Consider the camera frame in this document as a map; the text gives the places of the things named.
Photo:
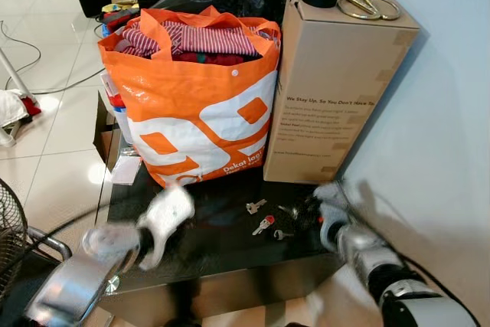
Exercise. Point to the dark red cloth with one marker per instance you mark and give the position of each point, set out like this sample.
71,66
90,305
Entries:
214,59

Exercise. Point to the black glass table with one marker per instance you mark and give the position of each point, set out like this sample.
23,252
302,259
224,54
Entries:
222,250

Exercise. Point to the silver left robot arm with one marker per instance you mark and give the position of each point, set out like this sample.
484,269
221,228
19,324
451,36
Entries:
76,285

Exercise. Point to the orange white shopping bag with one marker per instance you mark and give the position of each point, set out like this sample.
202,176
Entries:
191,105

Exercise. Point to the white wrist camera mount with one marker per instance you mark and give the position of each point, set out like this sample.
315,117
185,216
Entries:
167,220
332,198

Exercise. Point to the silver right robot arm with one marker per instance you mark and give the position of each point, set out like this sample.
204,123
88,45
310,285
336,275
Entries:
383,266

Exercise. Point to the red headed key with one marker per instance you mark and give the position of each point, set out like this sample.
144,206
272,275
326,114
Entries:
264,225

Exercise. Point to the tall brown cardboard box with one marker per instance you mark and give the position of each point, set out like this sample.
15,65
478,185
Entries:
337,89

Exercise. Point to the small silver key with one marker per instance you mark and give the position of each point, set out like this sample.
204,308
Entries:
282,234

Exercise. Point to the round metal table bolt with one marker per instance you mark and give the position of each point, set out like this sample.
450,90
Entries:
112,285

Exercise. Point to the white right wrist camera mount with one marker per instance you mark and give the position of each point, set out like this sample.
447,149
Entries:
332,198

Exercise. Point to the red white striped cloth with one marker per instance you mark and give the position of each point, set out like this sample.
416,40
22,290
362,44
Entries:
207,38

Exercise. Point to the white paper tag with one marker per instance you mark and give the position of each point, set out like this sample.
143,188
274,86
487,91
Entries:
125,170

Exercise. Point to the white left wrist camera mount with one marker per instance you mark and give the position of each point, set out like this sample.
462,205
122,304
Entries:
167,220

